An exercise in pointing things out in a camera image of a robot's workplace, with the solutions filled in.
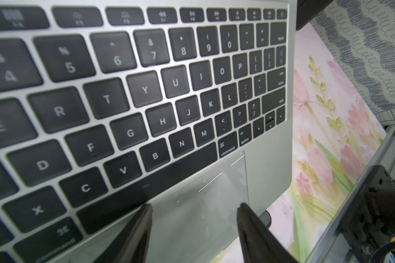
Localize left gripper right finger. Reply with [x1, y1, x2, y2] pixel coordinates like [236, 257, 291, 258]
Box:
[237, 203, 297, 263]

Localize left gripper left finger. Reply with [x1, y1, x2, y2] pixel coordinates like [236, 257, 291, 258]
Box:
[94, 204, 153, 263]

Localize silver laptop computer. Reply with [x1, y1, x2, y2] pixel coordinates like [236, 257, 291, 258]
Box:
[0, 1, 297, 263]

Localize pink floral table mat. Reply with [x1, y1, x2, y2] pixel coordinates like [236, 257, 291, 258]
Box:
[213, 22, 387, 263]

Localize aluminium mounting rail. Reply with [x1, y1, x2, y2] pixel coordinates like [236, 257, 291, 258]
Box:
[307, 125, 395, 263]

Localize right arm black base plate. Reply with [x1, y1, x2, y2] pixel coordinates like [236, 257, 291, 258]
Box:
[339, 165, 395, 263]

